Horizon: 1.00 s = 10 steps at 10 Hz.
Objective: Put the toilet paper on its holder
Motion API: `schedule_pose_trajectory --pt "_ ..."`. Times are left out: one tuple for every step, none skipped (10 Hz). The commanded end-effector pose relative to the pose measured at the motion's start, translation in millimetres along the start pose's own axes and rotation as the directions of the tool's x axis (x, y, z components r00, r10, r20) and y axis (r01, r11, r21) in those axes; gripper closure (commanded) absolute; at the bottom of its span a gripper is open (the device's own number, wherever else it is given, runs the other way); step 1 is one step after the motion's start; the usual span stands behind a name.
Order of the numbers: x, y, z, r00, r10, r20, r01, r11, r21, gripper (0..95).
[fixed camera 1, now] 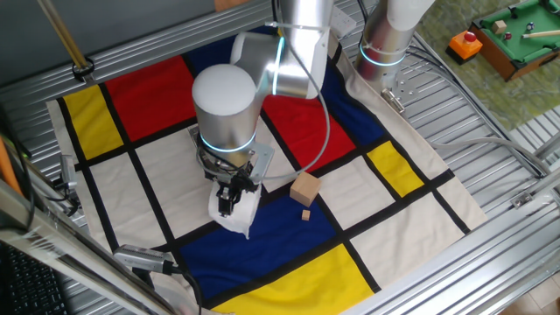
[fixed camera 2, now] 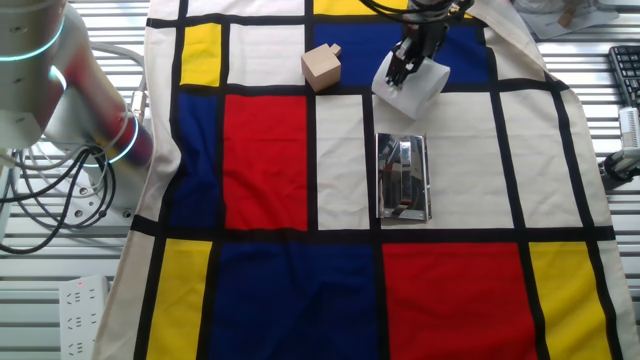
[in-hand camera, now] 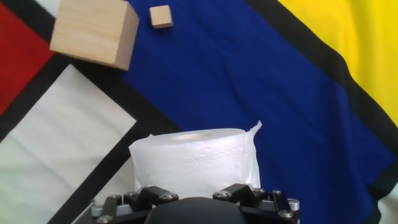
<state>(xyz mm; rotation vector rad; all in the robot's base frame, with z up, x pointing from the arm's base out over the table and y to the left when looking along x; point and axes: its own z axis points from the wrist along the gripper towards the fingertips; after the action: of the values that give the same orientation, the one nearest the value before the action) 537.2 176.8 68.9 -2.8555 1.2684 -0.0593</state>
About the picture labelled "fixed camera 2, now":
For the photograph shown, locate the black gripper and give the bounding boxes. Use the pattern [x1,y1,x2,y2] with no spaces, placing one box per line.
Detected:
[383,22,451,91]

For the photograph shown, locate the white toilet paper roll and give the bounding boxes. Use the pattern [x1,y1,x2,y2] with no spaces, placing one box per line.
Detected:
[371,52,451,121]

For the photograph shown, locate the large wooden cube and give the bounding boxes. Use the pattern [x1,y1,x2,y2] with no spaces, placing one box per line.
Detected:
[300,43,343,94]

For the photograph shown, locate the white paper sheet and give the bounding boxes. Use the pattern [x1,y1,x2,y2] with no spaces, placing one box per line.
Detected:
[514,0,621,41]

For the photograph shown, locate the colour block patterned cloth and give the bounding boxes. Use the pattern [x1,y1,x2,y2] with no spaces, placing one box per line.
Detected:
[92,0,640,360]

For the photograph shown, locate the small wooden peg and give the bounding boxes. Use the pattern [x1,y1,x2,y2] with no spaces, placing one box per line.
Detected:
[557,0,581,29]

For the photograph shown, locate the black keyboard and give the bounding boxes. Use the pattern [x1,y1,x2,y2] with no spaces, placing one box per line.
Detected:
[608,44,640,109]

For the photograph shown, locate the white power strip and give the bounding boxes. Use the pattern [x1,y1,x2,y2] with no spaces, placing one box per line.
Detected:
[58,273,110,360]

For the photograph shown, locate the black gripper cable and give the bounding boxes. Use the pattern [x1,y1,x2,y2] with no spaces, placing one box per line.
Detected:
[358,0,476,25]

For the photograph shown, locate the silver depth camera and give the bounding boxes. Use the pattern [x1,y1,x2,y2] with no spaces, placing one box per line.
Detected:
[618,106,640,151]

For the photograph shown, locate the black camera stand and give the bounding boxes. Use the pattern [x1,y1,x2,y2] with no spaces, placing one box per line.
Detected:
[602,148,640,182]

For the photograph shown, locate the white base cable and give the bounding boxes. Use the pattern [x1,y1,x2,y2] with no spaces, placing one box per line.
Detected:
[14,42,149,174]

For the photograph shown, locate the black base cable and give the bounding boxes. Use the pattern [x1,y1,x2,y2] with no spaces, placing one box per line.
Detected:
[0,144,119,256]

